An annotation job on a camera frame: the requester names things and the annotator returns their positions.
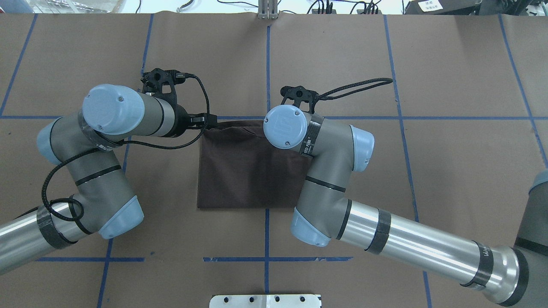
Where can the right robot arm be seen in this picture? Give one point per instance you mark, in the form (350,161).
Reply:
(461,202)

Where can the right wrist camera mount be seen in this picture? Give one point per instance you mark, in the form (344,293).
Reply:
(298,94)

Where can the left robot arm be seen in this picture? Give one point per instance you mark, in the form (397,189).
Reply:
(87,192)

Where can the dark brown t-shirt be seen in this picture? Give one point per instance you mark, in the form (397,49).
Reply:
(240,169)

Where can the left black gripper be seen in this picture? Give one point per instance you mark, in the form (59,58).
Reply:
(181,121)

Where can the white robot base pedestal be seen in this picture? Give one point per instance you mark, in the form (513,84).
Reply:
(267,301)

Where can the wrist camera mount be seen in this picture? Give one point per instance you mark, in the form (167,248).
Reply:
(161,84)
(298,94)

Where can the aluminium frame post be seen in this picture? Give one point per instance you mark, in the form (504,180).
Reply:
(268,9)

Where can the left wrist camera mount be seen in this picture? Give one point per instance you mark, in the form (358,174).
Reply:
(161,84)

